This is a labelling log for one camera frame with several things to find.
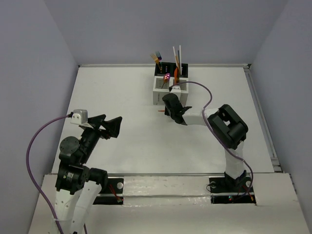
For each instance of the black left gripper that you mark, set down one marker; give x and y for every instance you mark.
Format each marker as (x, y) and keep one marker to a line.
(99, 126)

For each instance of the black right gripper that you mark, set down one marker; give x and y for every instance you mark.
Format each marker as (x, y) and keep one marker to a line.
(166, 111)

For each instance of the gold metal spoon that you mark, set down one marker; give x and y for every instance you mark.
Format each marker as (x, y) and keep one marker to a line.
(166, 80)

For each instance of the iridescent rainbow metal fork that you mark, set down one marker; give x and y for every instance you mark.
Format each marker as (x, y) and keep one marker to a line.
(160, 59)

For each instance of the yellow black handled knife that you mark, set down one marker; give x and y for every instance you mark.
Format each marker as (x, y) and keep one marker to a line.
(177, 77)

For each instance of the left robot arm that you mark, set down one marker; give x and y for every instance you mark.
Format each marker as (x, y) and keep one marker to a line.
(77, 186)

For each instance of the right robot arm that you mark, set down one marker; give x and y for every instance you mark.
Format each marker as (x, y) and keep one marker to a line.
(225, 125)

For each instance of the white utensil caddy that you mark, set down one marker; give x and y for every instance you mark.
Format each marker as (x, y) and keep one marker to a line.
(159, 93)

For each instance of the black utensil caddy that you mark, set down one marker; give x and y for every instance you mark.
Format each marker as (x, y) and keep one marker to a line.
(168, 67)

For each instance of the amber plastic fork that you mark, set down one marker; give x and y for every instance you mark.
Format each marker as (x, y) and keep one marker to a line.
(156, 60)

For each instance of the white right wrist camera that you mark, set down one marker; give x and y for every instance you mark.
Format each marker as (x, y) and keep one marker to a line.
(175, 89)

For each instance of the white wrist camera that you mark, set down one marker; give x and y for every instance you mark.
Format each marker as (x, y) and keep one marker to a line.
(79, 117)
(175, 89)

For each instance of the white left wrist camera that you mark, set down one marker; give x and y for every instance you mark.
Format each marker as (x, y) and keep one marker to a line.
(79, 117)

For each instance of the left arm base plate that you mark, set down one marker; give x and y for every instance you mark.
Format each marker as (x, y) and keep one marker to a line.
(112, 194)

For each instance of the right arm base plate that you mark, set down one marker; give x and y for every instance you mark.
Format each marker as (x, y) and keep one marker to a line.
(220, 193)

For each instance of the aluminium table rail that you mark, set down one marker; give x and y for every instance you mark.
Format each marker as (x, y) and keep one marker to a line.
(264, 127)

